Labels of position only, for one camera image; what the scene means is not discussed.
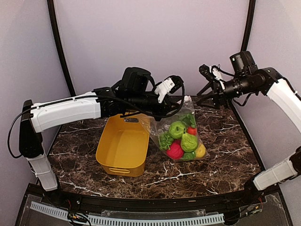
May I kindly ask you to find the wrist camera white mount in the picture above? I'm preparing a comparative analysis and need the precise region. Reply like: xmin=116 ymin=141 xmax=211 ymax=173
xmin=199 ymin=65 xmax=225 ymax=82
xmin=154 ymin=75 xmax=183 ymax=104

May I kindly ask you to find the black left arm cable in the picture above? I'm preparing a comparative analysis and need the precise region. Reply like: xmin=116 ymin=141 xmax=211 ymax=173
xmin=7 ymin=77 xmax=185 ymax=159

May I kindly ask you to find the yellow lemon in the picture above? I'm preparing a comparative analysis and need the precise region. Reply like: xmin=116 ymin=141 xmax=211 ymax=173
xmin=195 ymin=144 xmax=206 ymax=159

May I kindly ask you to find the red tomato front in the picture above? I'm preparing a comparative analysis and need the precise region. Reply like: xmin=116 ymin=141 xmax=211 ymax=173
xmin=166 ymin=140 xmax=184 ymax=160

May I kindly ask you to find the orange carrot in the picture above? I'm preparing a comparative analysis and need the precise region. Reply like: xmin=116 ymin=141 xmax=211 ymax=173
xmin=187 ymin=127 xmax=198 ymax=136

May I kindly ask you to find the clear zip top bag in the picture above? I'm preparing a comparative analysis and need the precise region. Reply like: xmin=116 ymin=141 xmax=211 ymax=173
xmin=149 ymin=96 xmax=209 ymax=161

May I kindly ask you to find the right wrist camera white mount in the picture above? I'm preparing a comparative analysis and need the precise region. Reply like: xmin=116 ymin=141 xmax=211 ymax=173
xmin=199 ymin=65 xmax=225 ymax=82

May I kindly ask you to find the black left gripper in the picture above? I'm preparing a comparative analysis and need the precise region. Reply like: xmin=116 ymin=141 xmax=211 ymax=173
xmin=128 ymin=86 xmax=181 ymax=121

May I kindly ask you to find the green leafy vegetable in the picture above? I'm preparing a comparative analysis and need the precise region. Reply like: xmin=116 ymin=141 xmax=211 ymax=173
xmin=180 ymin=113 xmax=197 ymax=128

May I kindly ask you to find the left black frame post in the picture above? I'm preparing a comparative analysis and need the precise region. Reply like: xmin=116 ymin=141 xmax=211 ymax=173
xmin=47 ymin=0 xmax=76 ymax=97

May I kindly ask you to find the white slotted cable duct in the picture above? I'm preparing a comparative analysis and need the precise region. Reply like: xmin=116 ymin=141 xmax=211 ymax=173
xmin=30 ymin=202 xmax=225 ymax=226

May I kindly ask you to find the black frame post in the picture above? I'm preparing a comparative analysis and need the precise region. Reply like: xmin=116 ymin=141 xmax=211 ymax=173
xmin=239 ymin=0 xmax=256 ymax=52
xmin=47 ymin=0 xmax=76 ymax=97

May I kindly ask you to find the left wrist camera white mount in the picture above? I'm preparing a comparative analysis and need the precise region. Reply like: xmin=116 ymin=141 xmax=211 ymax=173
xmin=154 ymin=75 xmax=183 ymax=104

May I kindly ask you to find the yellow plastic basket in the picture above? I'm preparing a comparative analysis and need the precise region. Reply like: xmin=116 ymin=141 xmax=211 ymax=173
xmin=95 ymin=115 xmax=150 ymax=177

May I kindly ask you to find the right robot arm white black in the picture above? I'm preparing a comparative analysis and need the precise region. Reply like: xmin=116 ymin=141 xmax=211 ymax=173
xmin=197 ymin=51 xmax=301 ymax=204

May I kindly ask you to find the right black frame post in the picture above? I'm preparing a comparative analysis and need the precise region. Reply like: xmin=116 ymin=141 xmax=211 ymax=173
xmin=239 ymin=0 xmax=256 ymax=52

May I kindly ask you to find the green bumpy cucumber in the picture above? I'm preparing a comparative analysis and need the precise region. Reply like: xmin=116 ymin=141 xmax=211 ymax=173
xmin=181 ymin=151 xmax=196 ymax=161

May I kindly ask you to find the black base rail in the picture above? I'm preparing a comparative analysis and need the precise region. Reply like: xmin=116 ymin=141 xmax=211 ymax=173
xmin=21 ymin=183 xmax=267 ymax=218

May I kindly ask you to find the green grape bunch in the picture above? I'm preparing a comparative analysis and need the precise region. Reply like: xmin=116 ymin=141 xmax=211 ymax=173
xmin=159 ymin=132 xmax=174 ymax=151

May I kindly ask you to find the green chayote front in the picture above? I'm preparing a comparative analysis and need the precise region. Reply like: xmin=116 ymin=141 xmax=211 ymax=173
xmin=168 ymin=121 xmax=187 ymax=139

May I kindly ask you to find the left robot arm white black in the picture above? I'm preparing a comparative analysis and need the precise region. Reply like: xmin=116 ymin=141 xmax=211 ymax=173
xmin=19 ymin=67 xmax=183 ymax=205

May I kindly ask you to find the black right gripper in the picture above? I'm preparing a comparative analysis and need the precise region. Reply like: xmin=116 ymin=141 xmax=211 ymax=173
xmin=197 ymin=73 xmax=257 ymax=109

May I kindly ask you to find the white bag zipper slider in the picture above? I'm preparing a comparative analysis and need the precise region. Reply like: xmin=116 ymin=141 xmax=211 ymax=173
xmin=184 ymin=96 xmax=191 ymax=102

